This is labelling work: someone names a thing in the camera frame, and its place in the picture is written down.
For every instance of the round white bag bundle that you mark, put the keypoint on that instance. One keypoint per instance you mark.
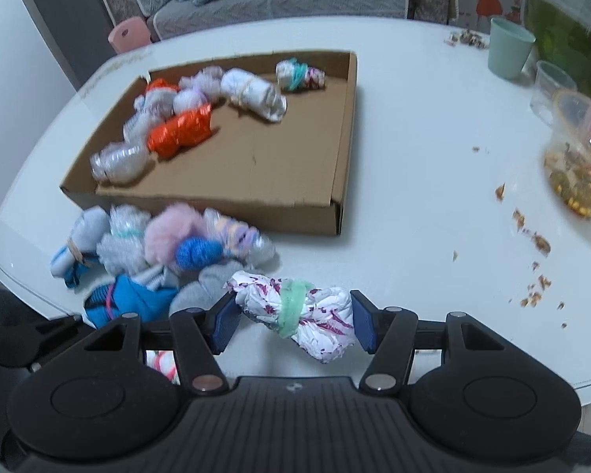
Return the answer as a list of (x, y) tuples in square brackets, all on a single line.
[(189, 102)]

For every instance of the white purple-print bundle green band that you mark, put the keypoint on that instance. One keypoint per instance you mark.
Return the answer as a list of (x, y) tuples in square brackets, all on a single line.
[(320, 325)]

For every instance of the scattered nut shell crumbs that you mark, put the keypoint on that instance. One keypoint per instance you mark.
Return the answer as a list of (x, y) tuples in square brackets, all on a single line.
[(539, 242)]

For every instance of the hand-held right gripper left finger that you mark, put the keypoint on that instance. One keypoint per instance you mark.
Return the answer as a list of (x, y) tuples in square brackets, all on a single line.
[(224, 325)]

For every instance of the pink plastic stool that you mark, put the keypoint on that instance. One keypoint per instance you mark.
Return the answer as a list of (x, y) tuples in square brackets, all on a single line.
[(128, 34)]

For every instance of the blue mesh ball bundle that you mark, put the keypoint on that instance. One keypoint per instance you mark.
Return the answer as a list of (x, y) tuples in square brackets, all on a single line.
[(194, 254)]

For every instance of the large orange plastic bag bundle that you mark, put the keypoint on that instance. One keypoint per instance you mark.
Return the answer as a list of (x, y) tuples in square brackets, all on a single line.
[(177, 133)]

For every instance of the clear crinkled bag bundle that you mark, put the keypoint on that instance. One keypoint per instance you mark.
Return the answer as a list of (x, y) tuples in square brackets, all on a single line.
[(207, 79)]

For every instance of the white bundle with teal band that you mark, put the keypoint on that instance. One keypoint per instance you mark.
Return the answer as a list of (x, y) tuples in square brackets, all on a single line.
[(295, 75)]

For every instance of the white bundle with rubber band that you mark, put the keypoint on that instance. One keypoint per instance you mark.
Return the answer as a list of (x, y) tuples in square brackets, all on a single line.
[(256, 93)]

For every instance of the white plastic bag bundle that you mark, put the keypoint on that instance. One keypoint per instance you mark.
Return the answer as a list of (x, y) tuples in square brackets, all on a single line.
[(151, 103), (137, 128)]

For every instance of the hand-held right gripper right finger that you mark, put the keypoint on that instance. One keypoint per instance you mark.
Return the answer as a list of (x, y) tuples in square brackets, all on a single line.
[(362, 325)]

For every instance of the clear tub of nuts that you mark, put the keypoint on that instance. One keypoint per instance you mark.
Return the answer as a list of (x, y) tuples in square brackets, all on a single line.
[(574, 187)]

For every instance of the mint green cup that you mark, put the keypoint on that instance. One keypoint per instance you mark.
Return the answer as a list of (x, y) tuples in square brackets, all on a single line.
[(509, 51)]

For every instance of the clear plastic cup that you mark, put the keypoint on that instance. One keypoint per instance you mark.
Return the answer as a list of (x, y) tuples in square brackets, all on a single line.
[(551, 91)]

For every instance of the grey sofa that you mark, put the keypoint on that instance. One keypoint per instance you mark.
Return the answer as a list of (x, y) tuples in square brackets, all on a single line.
[(300, 0)]

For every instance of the small orange plastic bag bundle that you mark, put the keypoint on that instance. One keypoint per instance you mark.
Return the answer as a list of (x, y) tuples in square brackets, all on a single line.
[(160, 84)]

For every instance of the blue sock bundle pink band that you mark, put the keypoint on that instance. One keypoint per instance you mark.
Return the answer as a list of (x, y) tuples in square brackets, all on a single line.
[(128, 300)]

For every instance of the pile of nut shells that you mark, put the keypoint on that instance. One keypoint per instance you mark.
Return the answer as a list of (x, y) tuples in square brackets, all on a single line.
[(468, 38)]

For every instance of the clear bundle with purple stripes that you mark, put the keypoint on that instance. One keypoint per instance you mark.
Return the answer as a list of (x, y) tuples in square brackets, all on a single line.
[(236, 234)]

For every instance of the grey sock bundle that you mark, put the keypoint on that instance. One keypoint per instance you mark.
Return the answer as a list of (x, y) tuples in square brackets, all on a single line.
[(202, 288)]

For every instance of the shallow cardboard box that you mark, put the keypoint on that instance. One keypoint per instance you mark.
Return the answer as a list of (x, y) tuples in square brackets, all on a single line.
[(276, 167)]

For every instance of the clear tank with green water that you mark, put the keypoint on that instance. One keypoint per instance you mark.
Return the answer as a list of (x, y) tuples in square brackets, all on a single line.
[(566, 29)]

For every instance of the clear bundle with green band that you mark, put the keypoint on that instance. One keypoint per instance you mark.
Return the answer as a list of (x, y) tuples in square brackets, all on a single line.
[(123, 246)]

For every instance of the white and blue sock bundle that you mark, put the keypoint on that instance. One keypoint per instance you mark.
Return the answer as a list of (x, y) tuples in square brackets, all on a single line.
[(86, 229)]

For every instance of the pink fluffy bundle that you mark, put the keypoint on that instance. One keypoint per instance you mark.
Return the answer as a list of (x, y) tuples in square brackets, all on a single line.
[(170, 236)]

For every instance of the clear plastic bag bundle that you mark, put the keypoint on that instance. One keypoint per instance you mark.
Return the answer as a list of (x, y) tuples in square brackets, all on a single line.
[(120, 160)]

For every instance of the pink striped bundle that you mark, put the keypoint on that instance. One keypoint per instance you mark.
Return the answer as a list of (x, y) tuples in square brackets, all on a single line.
[(162, 362)]

